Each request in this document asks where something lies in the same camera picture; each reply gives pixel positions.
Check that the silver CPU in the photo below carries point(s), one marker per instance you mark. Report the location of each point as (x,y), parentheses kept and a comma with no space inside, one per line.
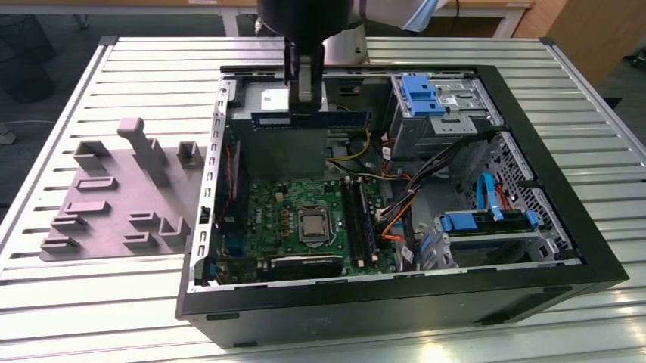
(313,226)

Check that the black mesh bin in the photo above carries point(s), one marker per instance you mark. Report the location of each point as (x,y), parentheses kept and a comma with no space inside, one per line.
(26,45)

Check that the metal optical drive cage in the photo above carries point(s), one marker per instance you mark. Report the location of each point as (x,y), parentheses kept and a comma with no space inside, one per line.
(454,126)

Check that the grey power supply unit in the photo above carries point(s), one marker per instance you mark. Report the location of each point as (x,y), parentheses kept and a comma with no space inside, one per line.
(282,155)

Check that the green motherboard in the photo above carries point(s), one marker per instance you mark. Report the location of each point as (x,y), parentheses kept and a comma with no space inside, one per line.
(268,196)

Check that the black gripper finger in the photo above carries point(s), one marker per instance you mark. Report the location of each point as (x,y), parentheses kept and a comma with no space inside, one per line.
(292,64)

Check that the metal disk bay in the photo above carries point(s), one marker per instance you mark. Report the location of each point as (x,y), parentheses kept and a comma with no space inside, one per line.
(495,236)

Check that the wooden desk white legs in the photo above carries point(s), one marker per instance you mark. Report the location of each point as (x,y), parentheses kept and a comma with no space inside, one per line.
(152,10)

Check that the grey parts rack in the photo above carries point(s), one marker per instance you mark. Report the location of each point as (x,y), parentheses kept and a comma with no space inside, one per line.
(117,177)

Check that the RAM slot white clips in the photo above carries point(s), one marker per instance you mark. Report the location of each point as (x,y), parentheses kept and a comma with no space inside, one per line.
(352,219)

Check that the blue empty disk carrier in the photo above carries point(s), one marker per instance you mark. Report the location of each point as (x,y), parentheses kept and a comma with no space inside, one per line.
(421,94)

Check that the black graphics card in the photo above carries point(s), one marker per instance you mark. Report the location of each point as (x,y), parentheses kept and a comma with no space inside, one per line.
(304,266)

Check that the hard disk in blue carrier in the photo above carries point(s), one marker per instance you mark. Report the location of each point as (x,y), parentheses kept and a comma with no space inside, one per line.
(461,223)

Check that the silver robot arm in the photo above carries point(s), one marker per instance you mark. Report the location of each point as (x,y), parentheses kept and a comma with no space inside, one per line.
(349,45)

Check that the black PC case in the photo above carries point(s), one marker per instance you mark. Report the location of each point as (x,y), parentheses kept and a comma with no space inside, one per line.
(353,314)

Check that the CPU socket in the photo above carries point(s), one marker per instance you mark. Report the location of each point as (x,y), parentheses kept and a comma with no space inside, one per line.
(312,210)

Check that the wooden cabinet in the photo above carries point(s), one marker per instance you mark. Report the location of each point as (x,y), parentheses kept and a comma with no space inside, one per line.
(591,34)

